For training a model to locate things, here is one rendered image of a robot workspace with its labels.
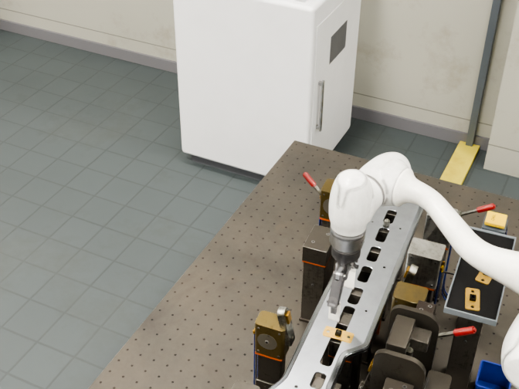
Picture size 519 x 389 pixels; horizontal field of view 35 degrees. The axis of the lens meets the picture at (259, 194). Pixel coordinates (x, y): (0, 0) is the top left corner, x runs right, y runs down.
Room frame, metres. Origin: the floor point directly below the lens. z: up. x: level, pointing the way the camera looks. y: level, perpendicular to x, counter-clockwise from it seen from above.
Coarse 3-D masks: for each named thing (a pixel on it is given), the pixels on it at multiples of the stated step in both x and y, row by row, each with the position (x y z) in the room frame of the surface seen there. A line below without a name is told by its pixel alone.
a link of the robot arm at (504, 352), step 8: (512, 328) 1.13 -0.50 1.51; (512, 336) 1.11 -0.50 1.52; (504, 344) 1.10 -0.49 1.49; (512, 344) 1.08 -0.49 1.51; (504, 352) 1.08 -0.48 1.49; (512, 352) 1.07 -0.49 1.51; (504, 360) 1.07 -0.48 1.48; (512, 360) 1.06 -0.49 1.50; (504, 368) 1.06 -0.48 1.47; (512, 368) 1.05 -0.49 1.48; (512, 376) 1.05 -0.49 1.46; (512, 384) 1.05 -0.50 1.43
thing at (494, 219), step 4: (488, 212) 1.95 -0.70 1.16; (492, 212) 1.95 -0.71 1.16; (496, 212) 1.95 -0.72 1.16; (488, 216) 1.93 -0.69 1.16; (492, 216) 1.93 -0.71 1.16; (496, 216) 1.93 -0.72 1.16; (500, 216) 1.93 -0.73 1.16; (504, 216) 1.93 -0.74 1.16; (488, 220) 1.91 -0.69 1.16; (492, 220) 1.91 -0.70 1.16; (496, 220) 1.91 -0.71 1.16; (500, 220) 1.91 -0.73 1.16; (504, 220) 1.91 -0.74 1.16; (484, 224) 1.91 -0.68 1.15; (488, 224) 1.90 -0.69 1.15; (492, 224) 1.90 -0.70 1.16; (496, 224) 1.90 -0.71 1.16; (500, 224) 1.90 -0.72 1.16; (504, 224) 1.90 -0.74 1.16
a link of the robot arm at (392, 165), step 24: (384, 168) 1.68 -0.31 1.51; (408, 168) 1.69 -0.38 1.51; (384, 192) 1.63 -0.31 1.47; (408, 192) 1.63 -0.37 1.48; (432, 192) 1.60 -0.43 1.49; (432, 216) 1.54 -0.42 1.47; (456, 216) 1.50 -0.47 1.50; (456, 240) 1.43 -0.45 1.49; (480, 240) 1.41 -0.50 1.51; (480, 264) 1.35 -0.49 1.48; (504, 264) 1.32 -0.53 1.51
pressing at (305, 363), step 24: (384, 216) 2.13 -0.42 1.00; (408, 216) 2.13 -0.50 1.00; (408, 240) 2.00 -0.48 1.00; (360, 264) 1.89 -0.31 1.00; (384, 264) 1.89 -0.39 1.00; (360, 288) 1.78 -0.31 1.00; (384, 288) 1.78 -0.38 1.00; (360, 312) 1.68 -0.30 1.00; (312, 336) 1.59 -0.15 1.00; (360, 336) 1.59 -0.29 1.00; (312, 360) 1.49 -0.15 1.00; (336, 360) 1.50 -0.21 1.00; (288, 384) 1.41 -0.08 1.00
